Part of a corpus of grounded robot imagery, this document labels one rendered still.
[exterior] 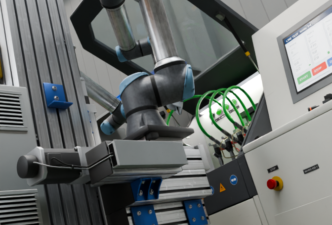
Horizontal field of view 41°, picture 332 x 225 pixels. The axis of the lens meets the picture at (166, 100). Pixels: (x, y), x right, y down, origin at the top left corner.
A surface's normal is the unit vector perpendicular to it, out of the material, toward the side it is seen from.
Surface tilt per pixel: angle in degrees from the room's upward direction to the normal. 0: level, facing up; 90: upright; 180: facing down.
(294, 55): 76
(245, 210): 90
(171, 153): 90
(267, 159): 90
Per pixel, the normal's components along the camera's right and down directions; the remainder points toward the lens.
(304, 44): -0.80, -0.25
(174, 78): -0.01, -0.13
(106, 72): -0.68, -0.09
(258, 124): 0.59, -0.44
